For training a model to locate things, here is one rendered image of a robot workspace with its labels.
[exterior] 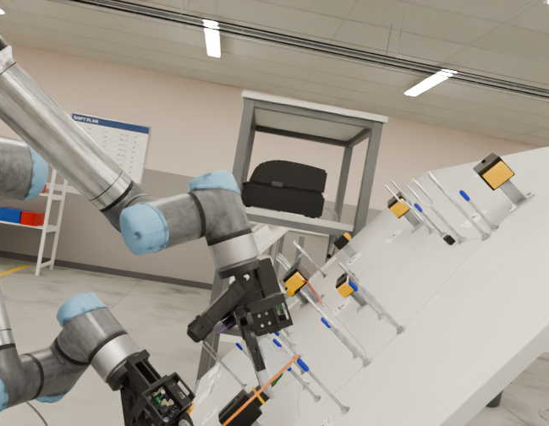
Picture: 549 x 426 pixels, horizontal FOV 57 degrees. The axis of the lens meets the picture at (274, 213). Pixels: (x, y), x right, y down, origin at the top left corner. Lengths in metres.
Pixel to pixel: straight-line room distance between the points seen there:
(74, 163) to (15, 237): 8.03
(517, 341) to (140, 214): 0.51
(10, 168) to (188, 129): 7.34
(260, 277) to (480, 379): 0.37
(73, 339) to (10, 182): 0.32
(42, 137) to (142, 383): 0.40
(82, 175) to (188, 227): 0.19
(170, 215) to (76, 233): 7.81
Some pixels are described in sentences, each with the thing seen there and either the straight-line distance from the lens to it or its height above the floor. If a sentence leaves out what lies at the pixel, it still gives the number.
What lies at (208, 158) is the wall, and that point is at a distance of 8.24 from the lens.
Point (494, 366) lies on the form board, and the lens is 0.60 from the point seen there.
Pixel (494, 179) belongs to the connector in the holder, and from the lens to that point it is 0.87.
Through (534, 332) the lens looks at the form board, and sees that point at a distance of 0.60.
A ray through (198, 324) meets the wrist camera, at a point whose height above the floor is 1.28.
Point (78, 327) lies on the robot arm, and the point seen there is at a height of 1.22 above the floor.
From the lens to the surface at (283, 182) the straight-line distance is 1.82.
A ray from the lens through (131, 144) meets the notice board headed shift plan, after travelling 8.36.
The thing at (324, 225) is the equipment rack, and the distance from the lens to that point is 1.79.
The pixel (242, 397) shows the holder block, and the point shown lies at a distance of 0.83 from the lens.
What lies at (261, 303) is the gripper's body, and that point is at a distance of 0.79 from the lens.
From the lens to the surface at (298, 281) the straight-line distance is 1.30.
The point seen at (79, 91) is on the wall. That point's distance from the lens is 8.70.
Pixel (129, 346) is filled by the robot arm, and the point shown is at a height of 1.21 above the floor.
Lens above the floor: 1.47
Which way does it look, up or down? 1 degrees down
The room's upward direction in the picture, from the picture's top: 10 degrees clockwise
